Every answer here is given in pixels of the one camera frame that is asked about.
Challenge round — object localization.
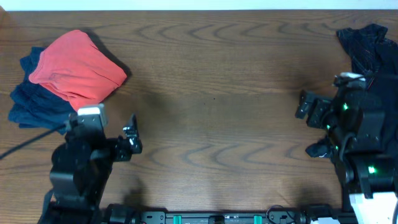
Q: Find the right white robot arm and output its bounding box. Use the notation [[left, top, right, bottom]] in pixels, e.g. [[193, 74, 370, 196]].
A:
[[295, 90, 397, 223]]

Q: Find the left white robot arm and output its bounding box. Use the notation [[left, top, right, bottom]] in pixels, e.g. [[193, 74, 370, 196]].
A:
[[39, 114, 142, 224]]

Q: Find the folded navy blue garment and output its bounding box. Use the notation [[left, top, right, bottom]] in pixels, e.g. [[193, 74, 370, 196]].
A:
[[8, 47, 75, 129]]

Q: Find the red printed t-shirt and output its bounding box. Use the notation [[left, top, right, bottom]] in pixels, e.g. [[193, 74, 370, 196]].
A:
[[29, 30, 127, 111]]

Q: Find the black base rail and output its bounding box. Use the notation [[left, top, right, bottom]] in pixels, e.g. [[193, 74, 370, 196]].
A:
[[102, 204, 358, 224]]

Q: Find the black crumpled garment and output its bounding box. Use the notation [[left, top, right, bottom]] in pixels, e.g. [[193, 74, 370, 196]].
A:
[[305, 23, 398, 159]]

